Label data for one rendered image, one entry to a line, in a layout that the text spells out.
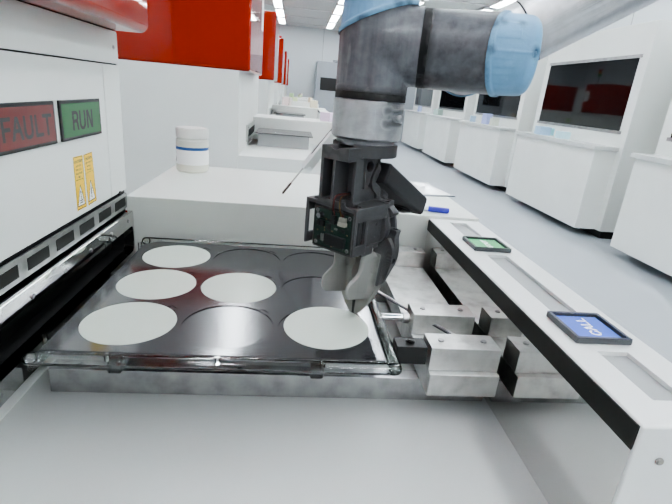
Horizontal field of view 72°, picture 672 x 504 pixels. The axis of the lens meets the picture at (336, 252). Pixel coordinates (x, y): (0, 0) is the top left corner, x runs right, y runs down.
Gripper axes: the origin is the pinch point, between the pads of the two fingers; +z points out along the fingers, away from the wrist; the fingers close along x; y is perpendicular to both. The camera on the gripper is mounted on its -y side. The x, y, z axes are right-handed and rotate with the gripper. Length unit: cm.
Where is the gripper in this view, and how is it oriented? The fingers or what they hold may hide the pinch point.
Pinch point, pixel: (358, 302)
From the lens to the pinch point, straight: 58.8
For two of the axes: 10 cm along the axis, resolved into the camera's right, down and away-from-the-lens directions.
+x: 7.6, 2.7, -5.8
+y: -6.4, 2.0, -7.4
